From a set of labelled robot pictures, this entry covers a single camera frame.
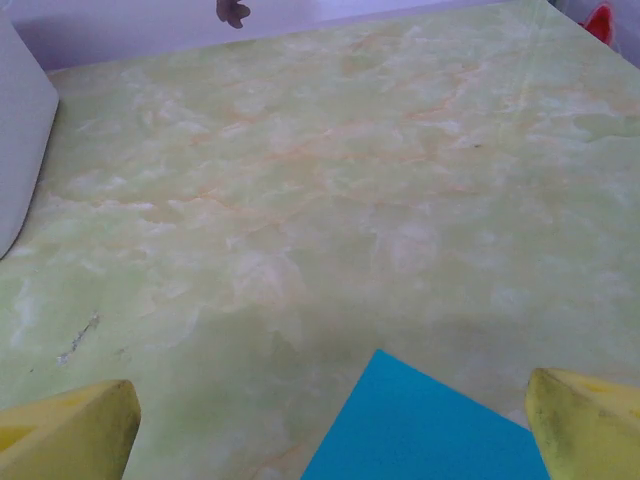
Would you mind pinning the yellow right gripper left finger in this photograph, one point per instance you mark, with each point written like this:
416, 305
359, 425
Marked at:
75, 430

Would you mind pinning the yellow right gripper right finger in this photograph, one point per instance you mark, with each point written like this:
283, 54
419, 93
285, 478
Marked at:
585, 425

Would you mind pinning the blue paper sheet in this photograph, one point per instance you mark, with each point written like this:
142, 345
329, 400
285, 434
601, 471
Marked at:
420, 430

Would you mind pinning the white zippered pouch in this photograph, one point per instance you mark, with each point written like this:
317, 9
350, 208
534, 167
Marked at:
22, 130

